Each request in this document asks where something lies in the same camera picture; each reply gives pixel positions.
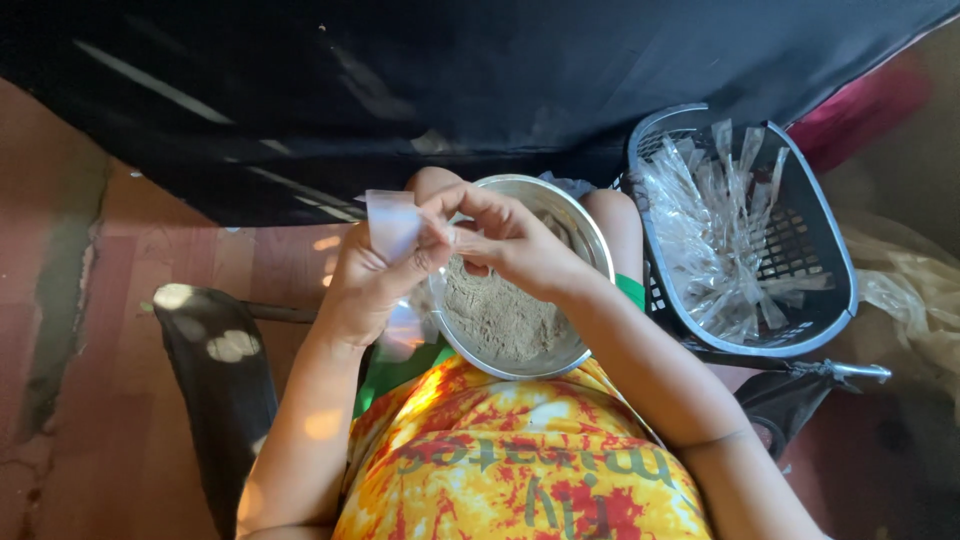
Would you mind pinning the person's right hand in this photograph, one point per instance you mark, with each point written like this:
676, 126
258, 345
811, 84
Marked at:
525, 251

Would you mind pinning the grey-brown powder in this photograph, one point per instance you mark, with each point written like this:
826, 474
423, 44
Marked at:
495, 322

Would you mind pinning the heap of clear plastic pouches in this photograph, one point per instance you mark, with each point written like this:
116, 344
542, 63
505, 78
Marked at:
712, 225

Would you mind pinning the person's right fingers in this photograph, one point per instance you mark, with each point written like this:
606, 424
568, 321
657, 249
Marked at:
480, 214

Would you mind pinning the red cloth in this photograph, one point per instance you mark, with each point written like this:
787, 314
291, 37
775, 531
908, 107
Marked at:
855, 112

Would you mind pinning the person's left hand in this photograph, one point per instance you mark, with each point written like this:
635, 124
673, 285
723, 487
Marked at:
360, 289

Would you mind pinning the black chair armrest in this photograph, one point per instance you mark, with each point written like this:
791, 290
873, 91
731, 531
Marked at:
217, 397
787, 397

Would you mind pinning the small clear plastic pouch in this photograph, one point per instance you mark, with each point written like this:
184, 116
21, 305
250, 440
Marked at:
394, 221

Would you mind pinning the steel bowl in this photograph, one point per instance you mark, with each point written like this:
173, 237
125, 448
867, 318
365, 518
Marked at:
574, 217

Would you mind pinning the clear plastic bag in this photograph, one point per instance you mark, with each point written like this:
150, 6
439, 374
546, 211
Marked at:
409, 334

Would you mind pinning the crumpled clear plastic sheet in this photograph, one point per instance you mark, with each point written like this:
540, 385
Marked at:
907, 292

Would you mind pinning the grey plastic basket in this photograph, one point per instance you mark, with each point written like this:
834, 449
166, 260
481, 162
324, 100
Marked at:
814, 225

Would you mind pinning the person's right leg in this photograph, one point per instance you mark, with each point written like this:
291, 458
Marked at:
619, 232

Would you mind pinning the person's left leg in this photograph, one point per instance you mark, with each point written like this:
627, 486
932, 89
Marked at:
431, 178

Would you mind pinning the yellow red tie-dye shirt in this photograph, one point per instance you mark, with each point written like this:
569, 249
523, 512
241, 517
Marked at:
510, 465

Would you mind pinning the black cloth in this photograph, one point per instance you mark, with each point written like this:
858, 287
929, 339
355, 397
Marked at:
375, 75

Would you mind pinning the person's leg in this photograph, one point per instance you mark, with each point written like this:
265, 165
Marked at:
619, 232
431, 178

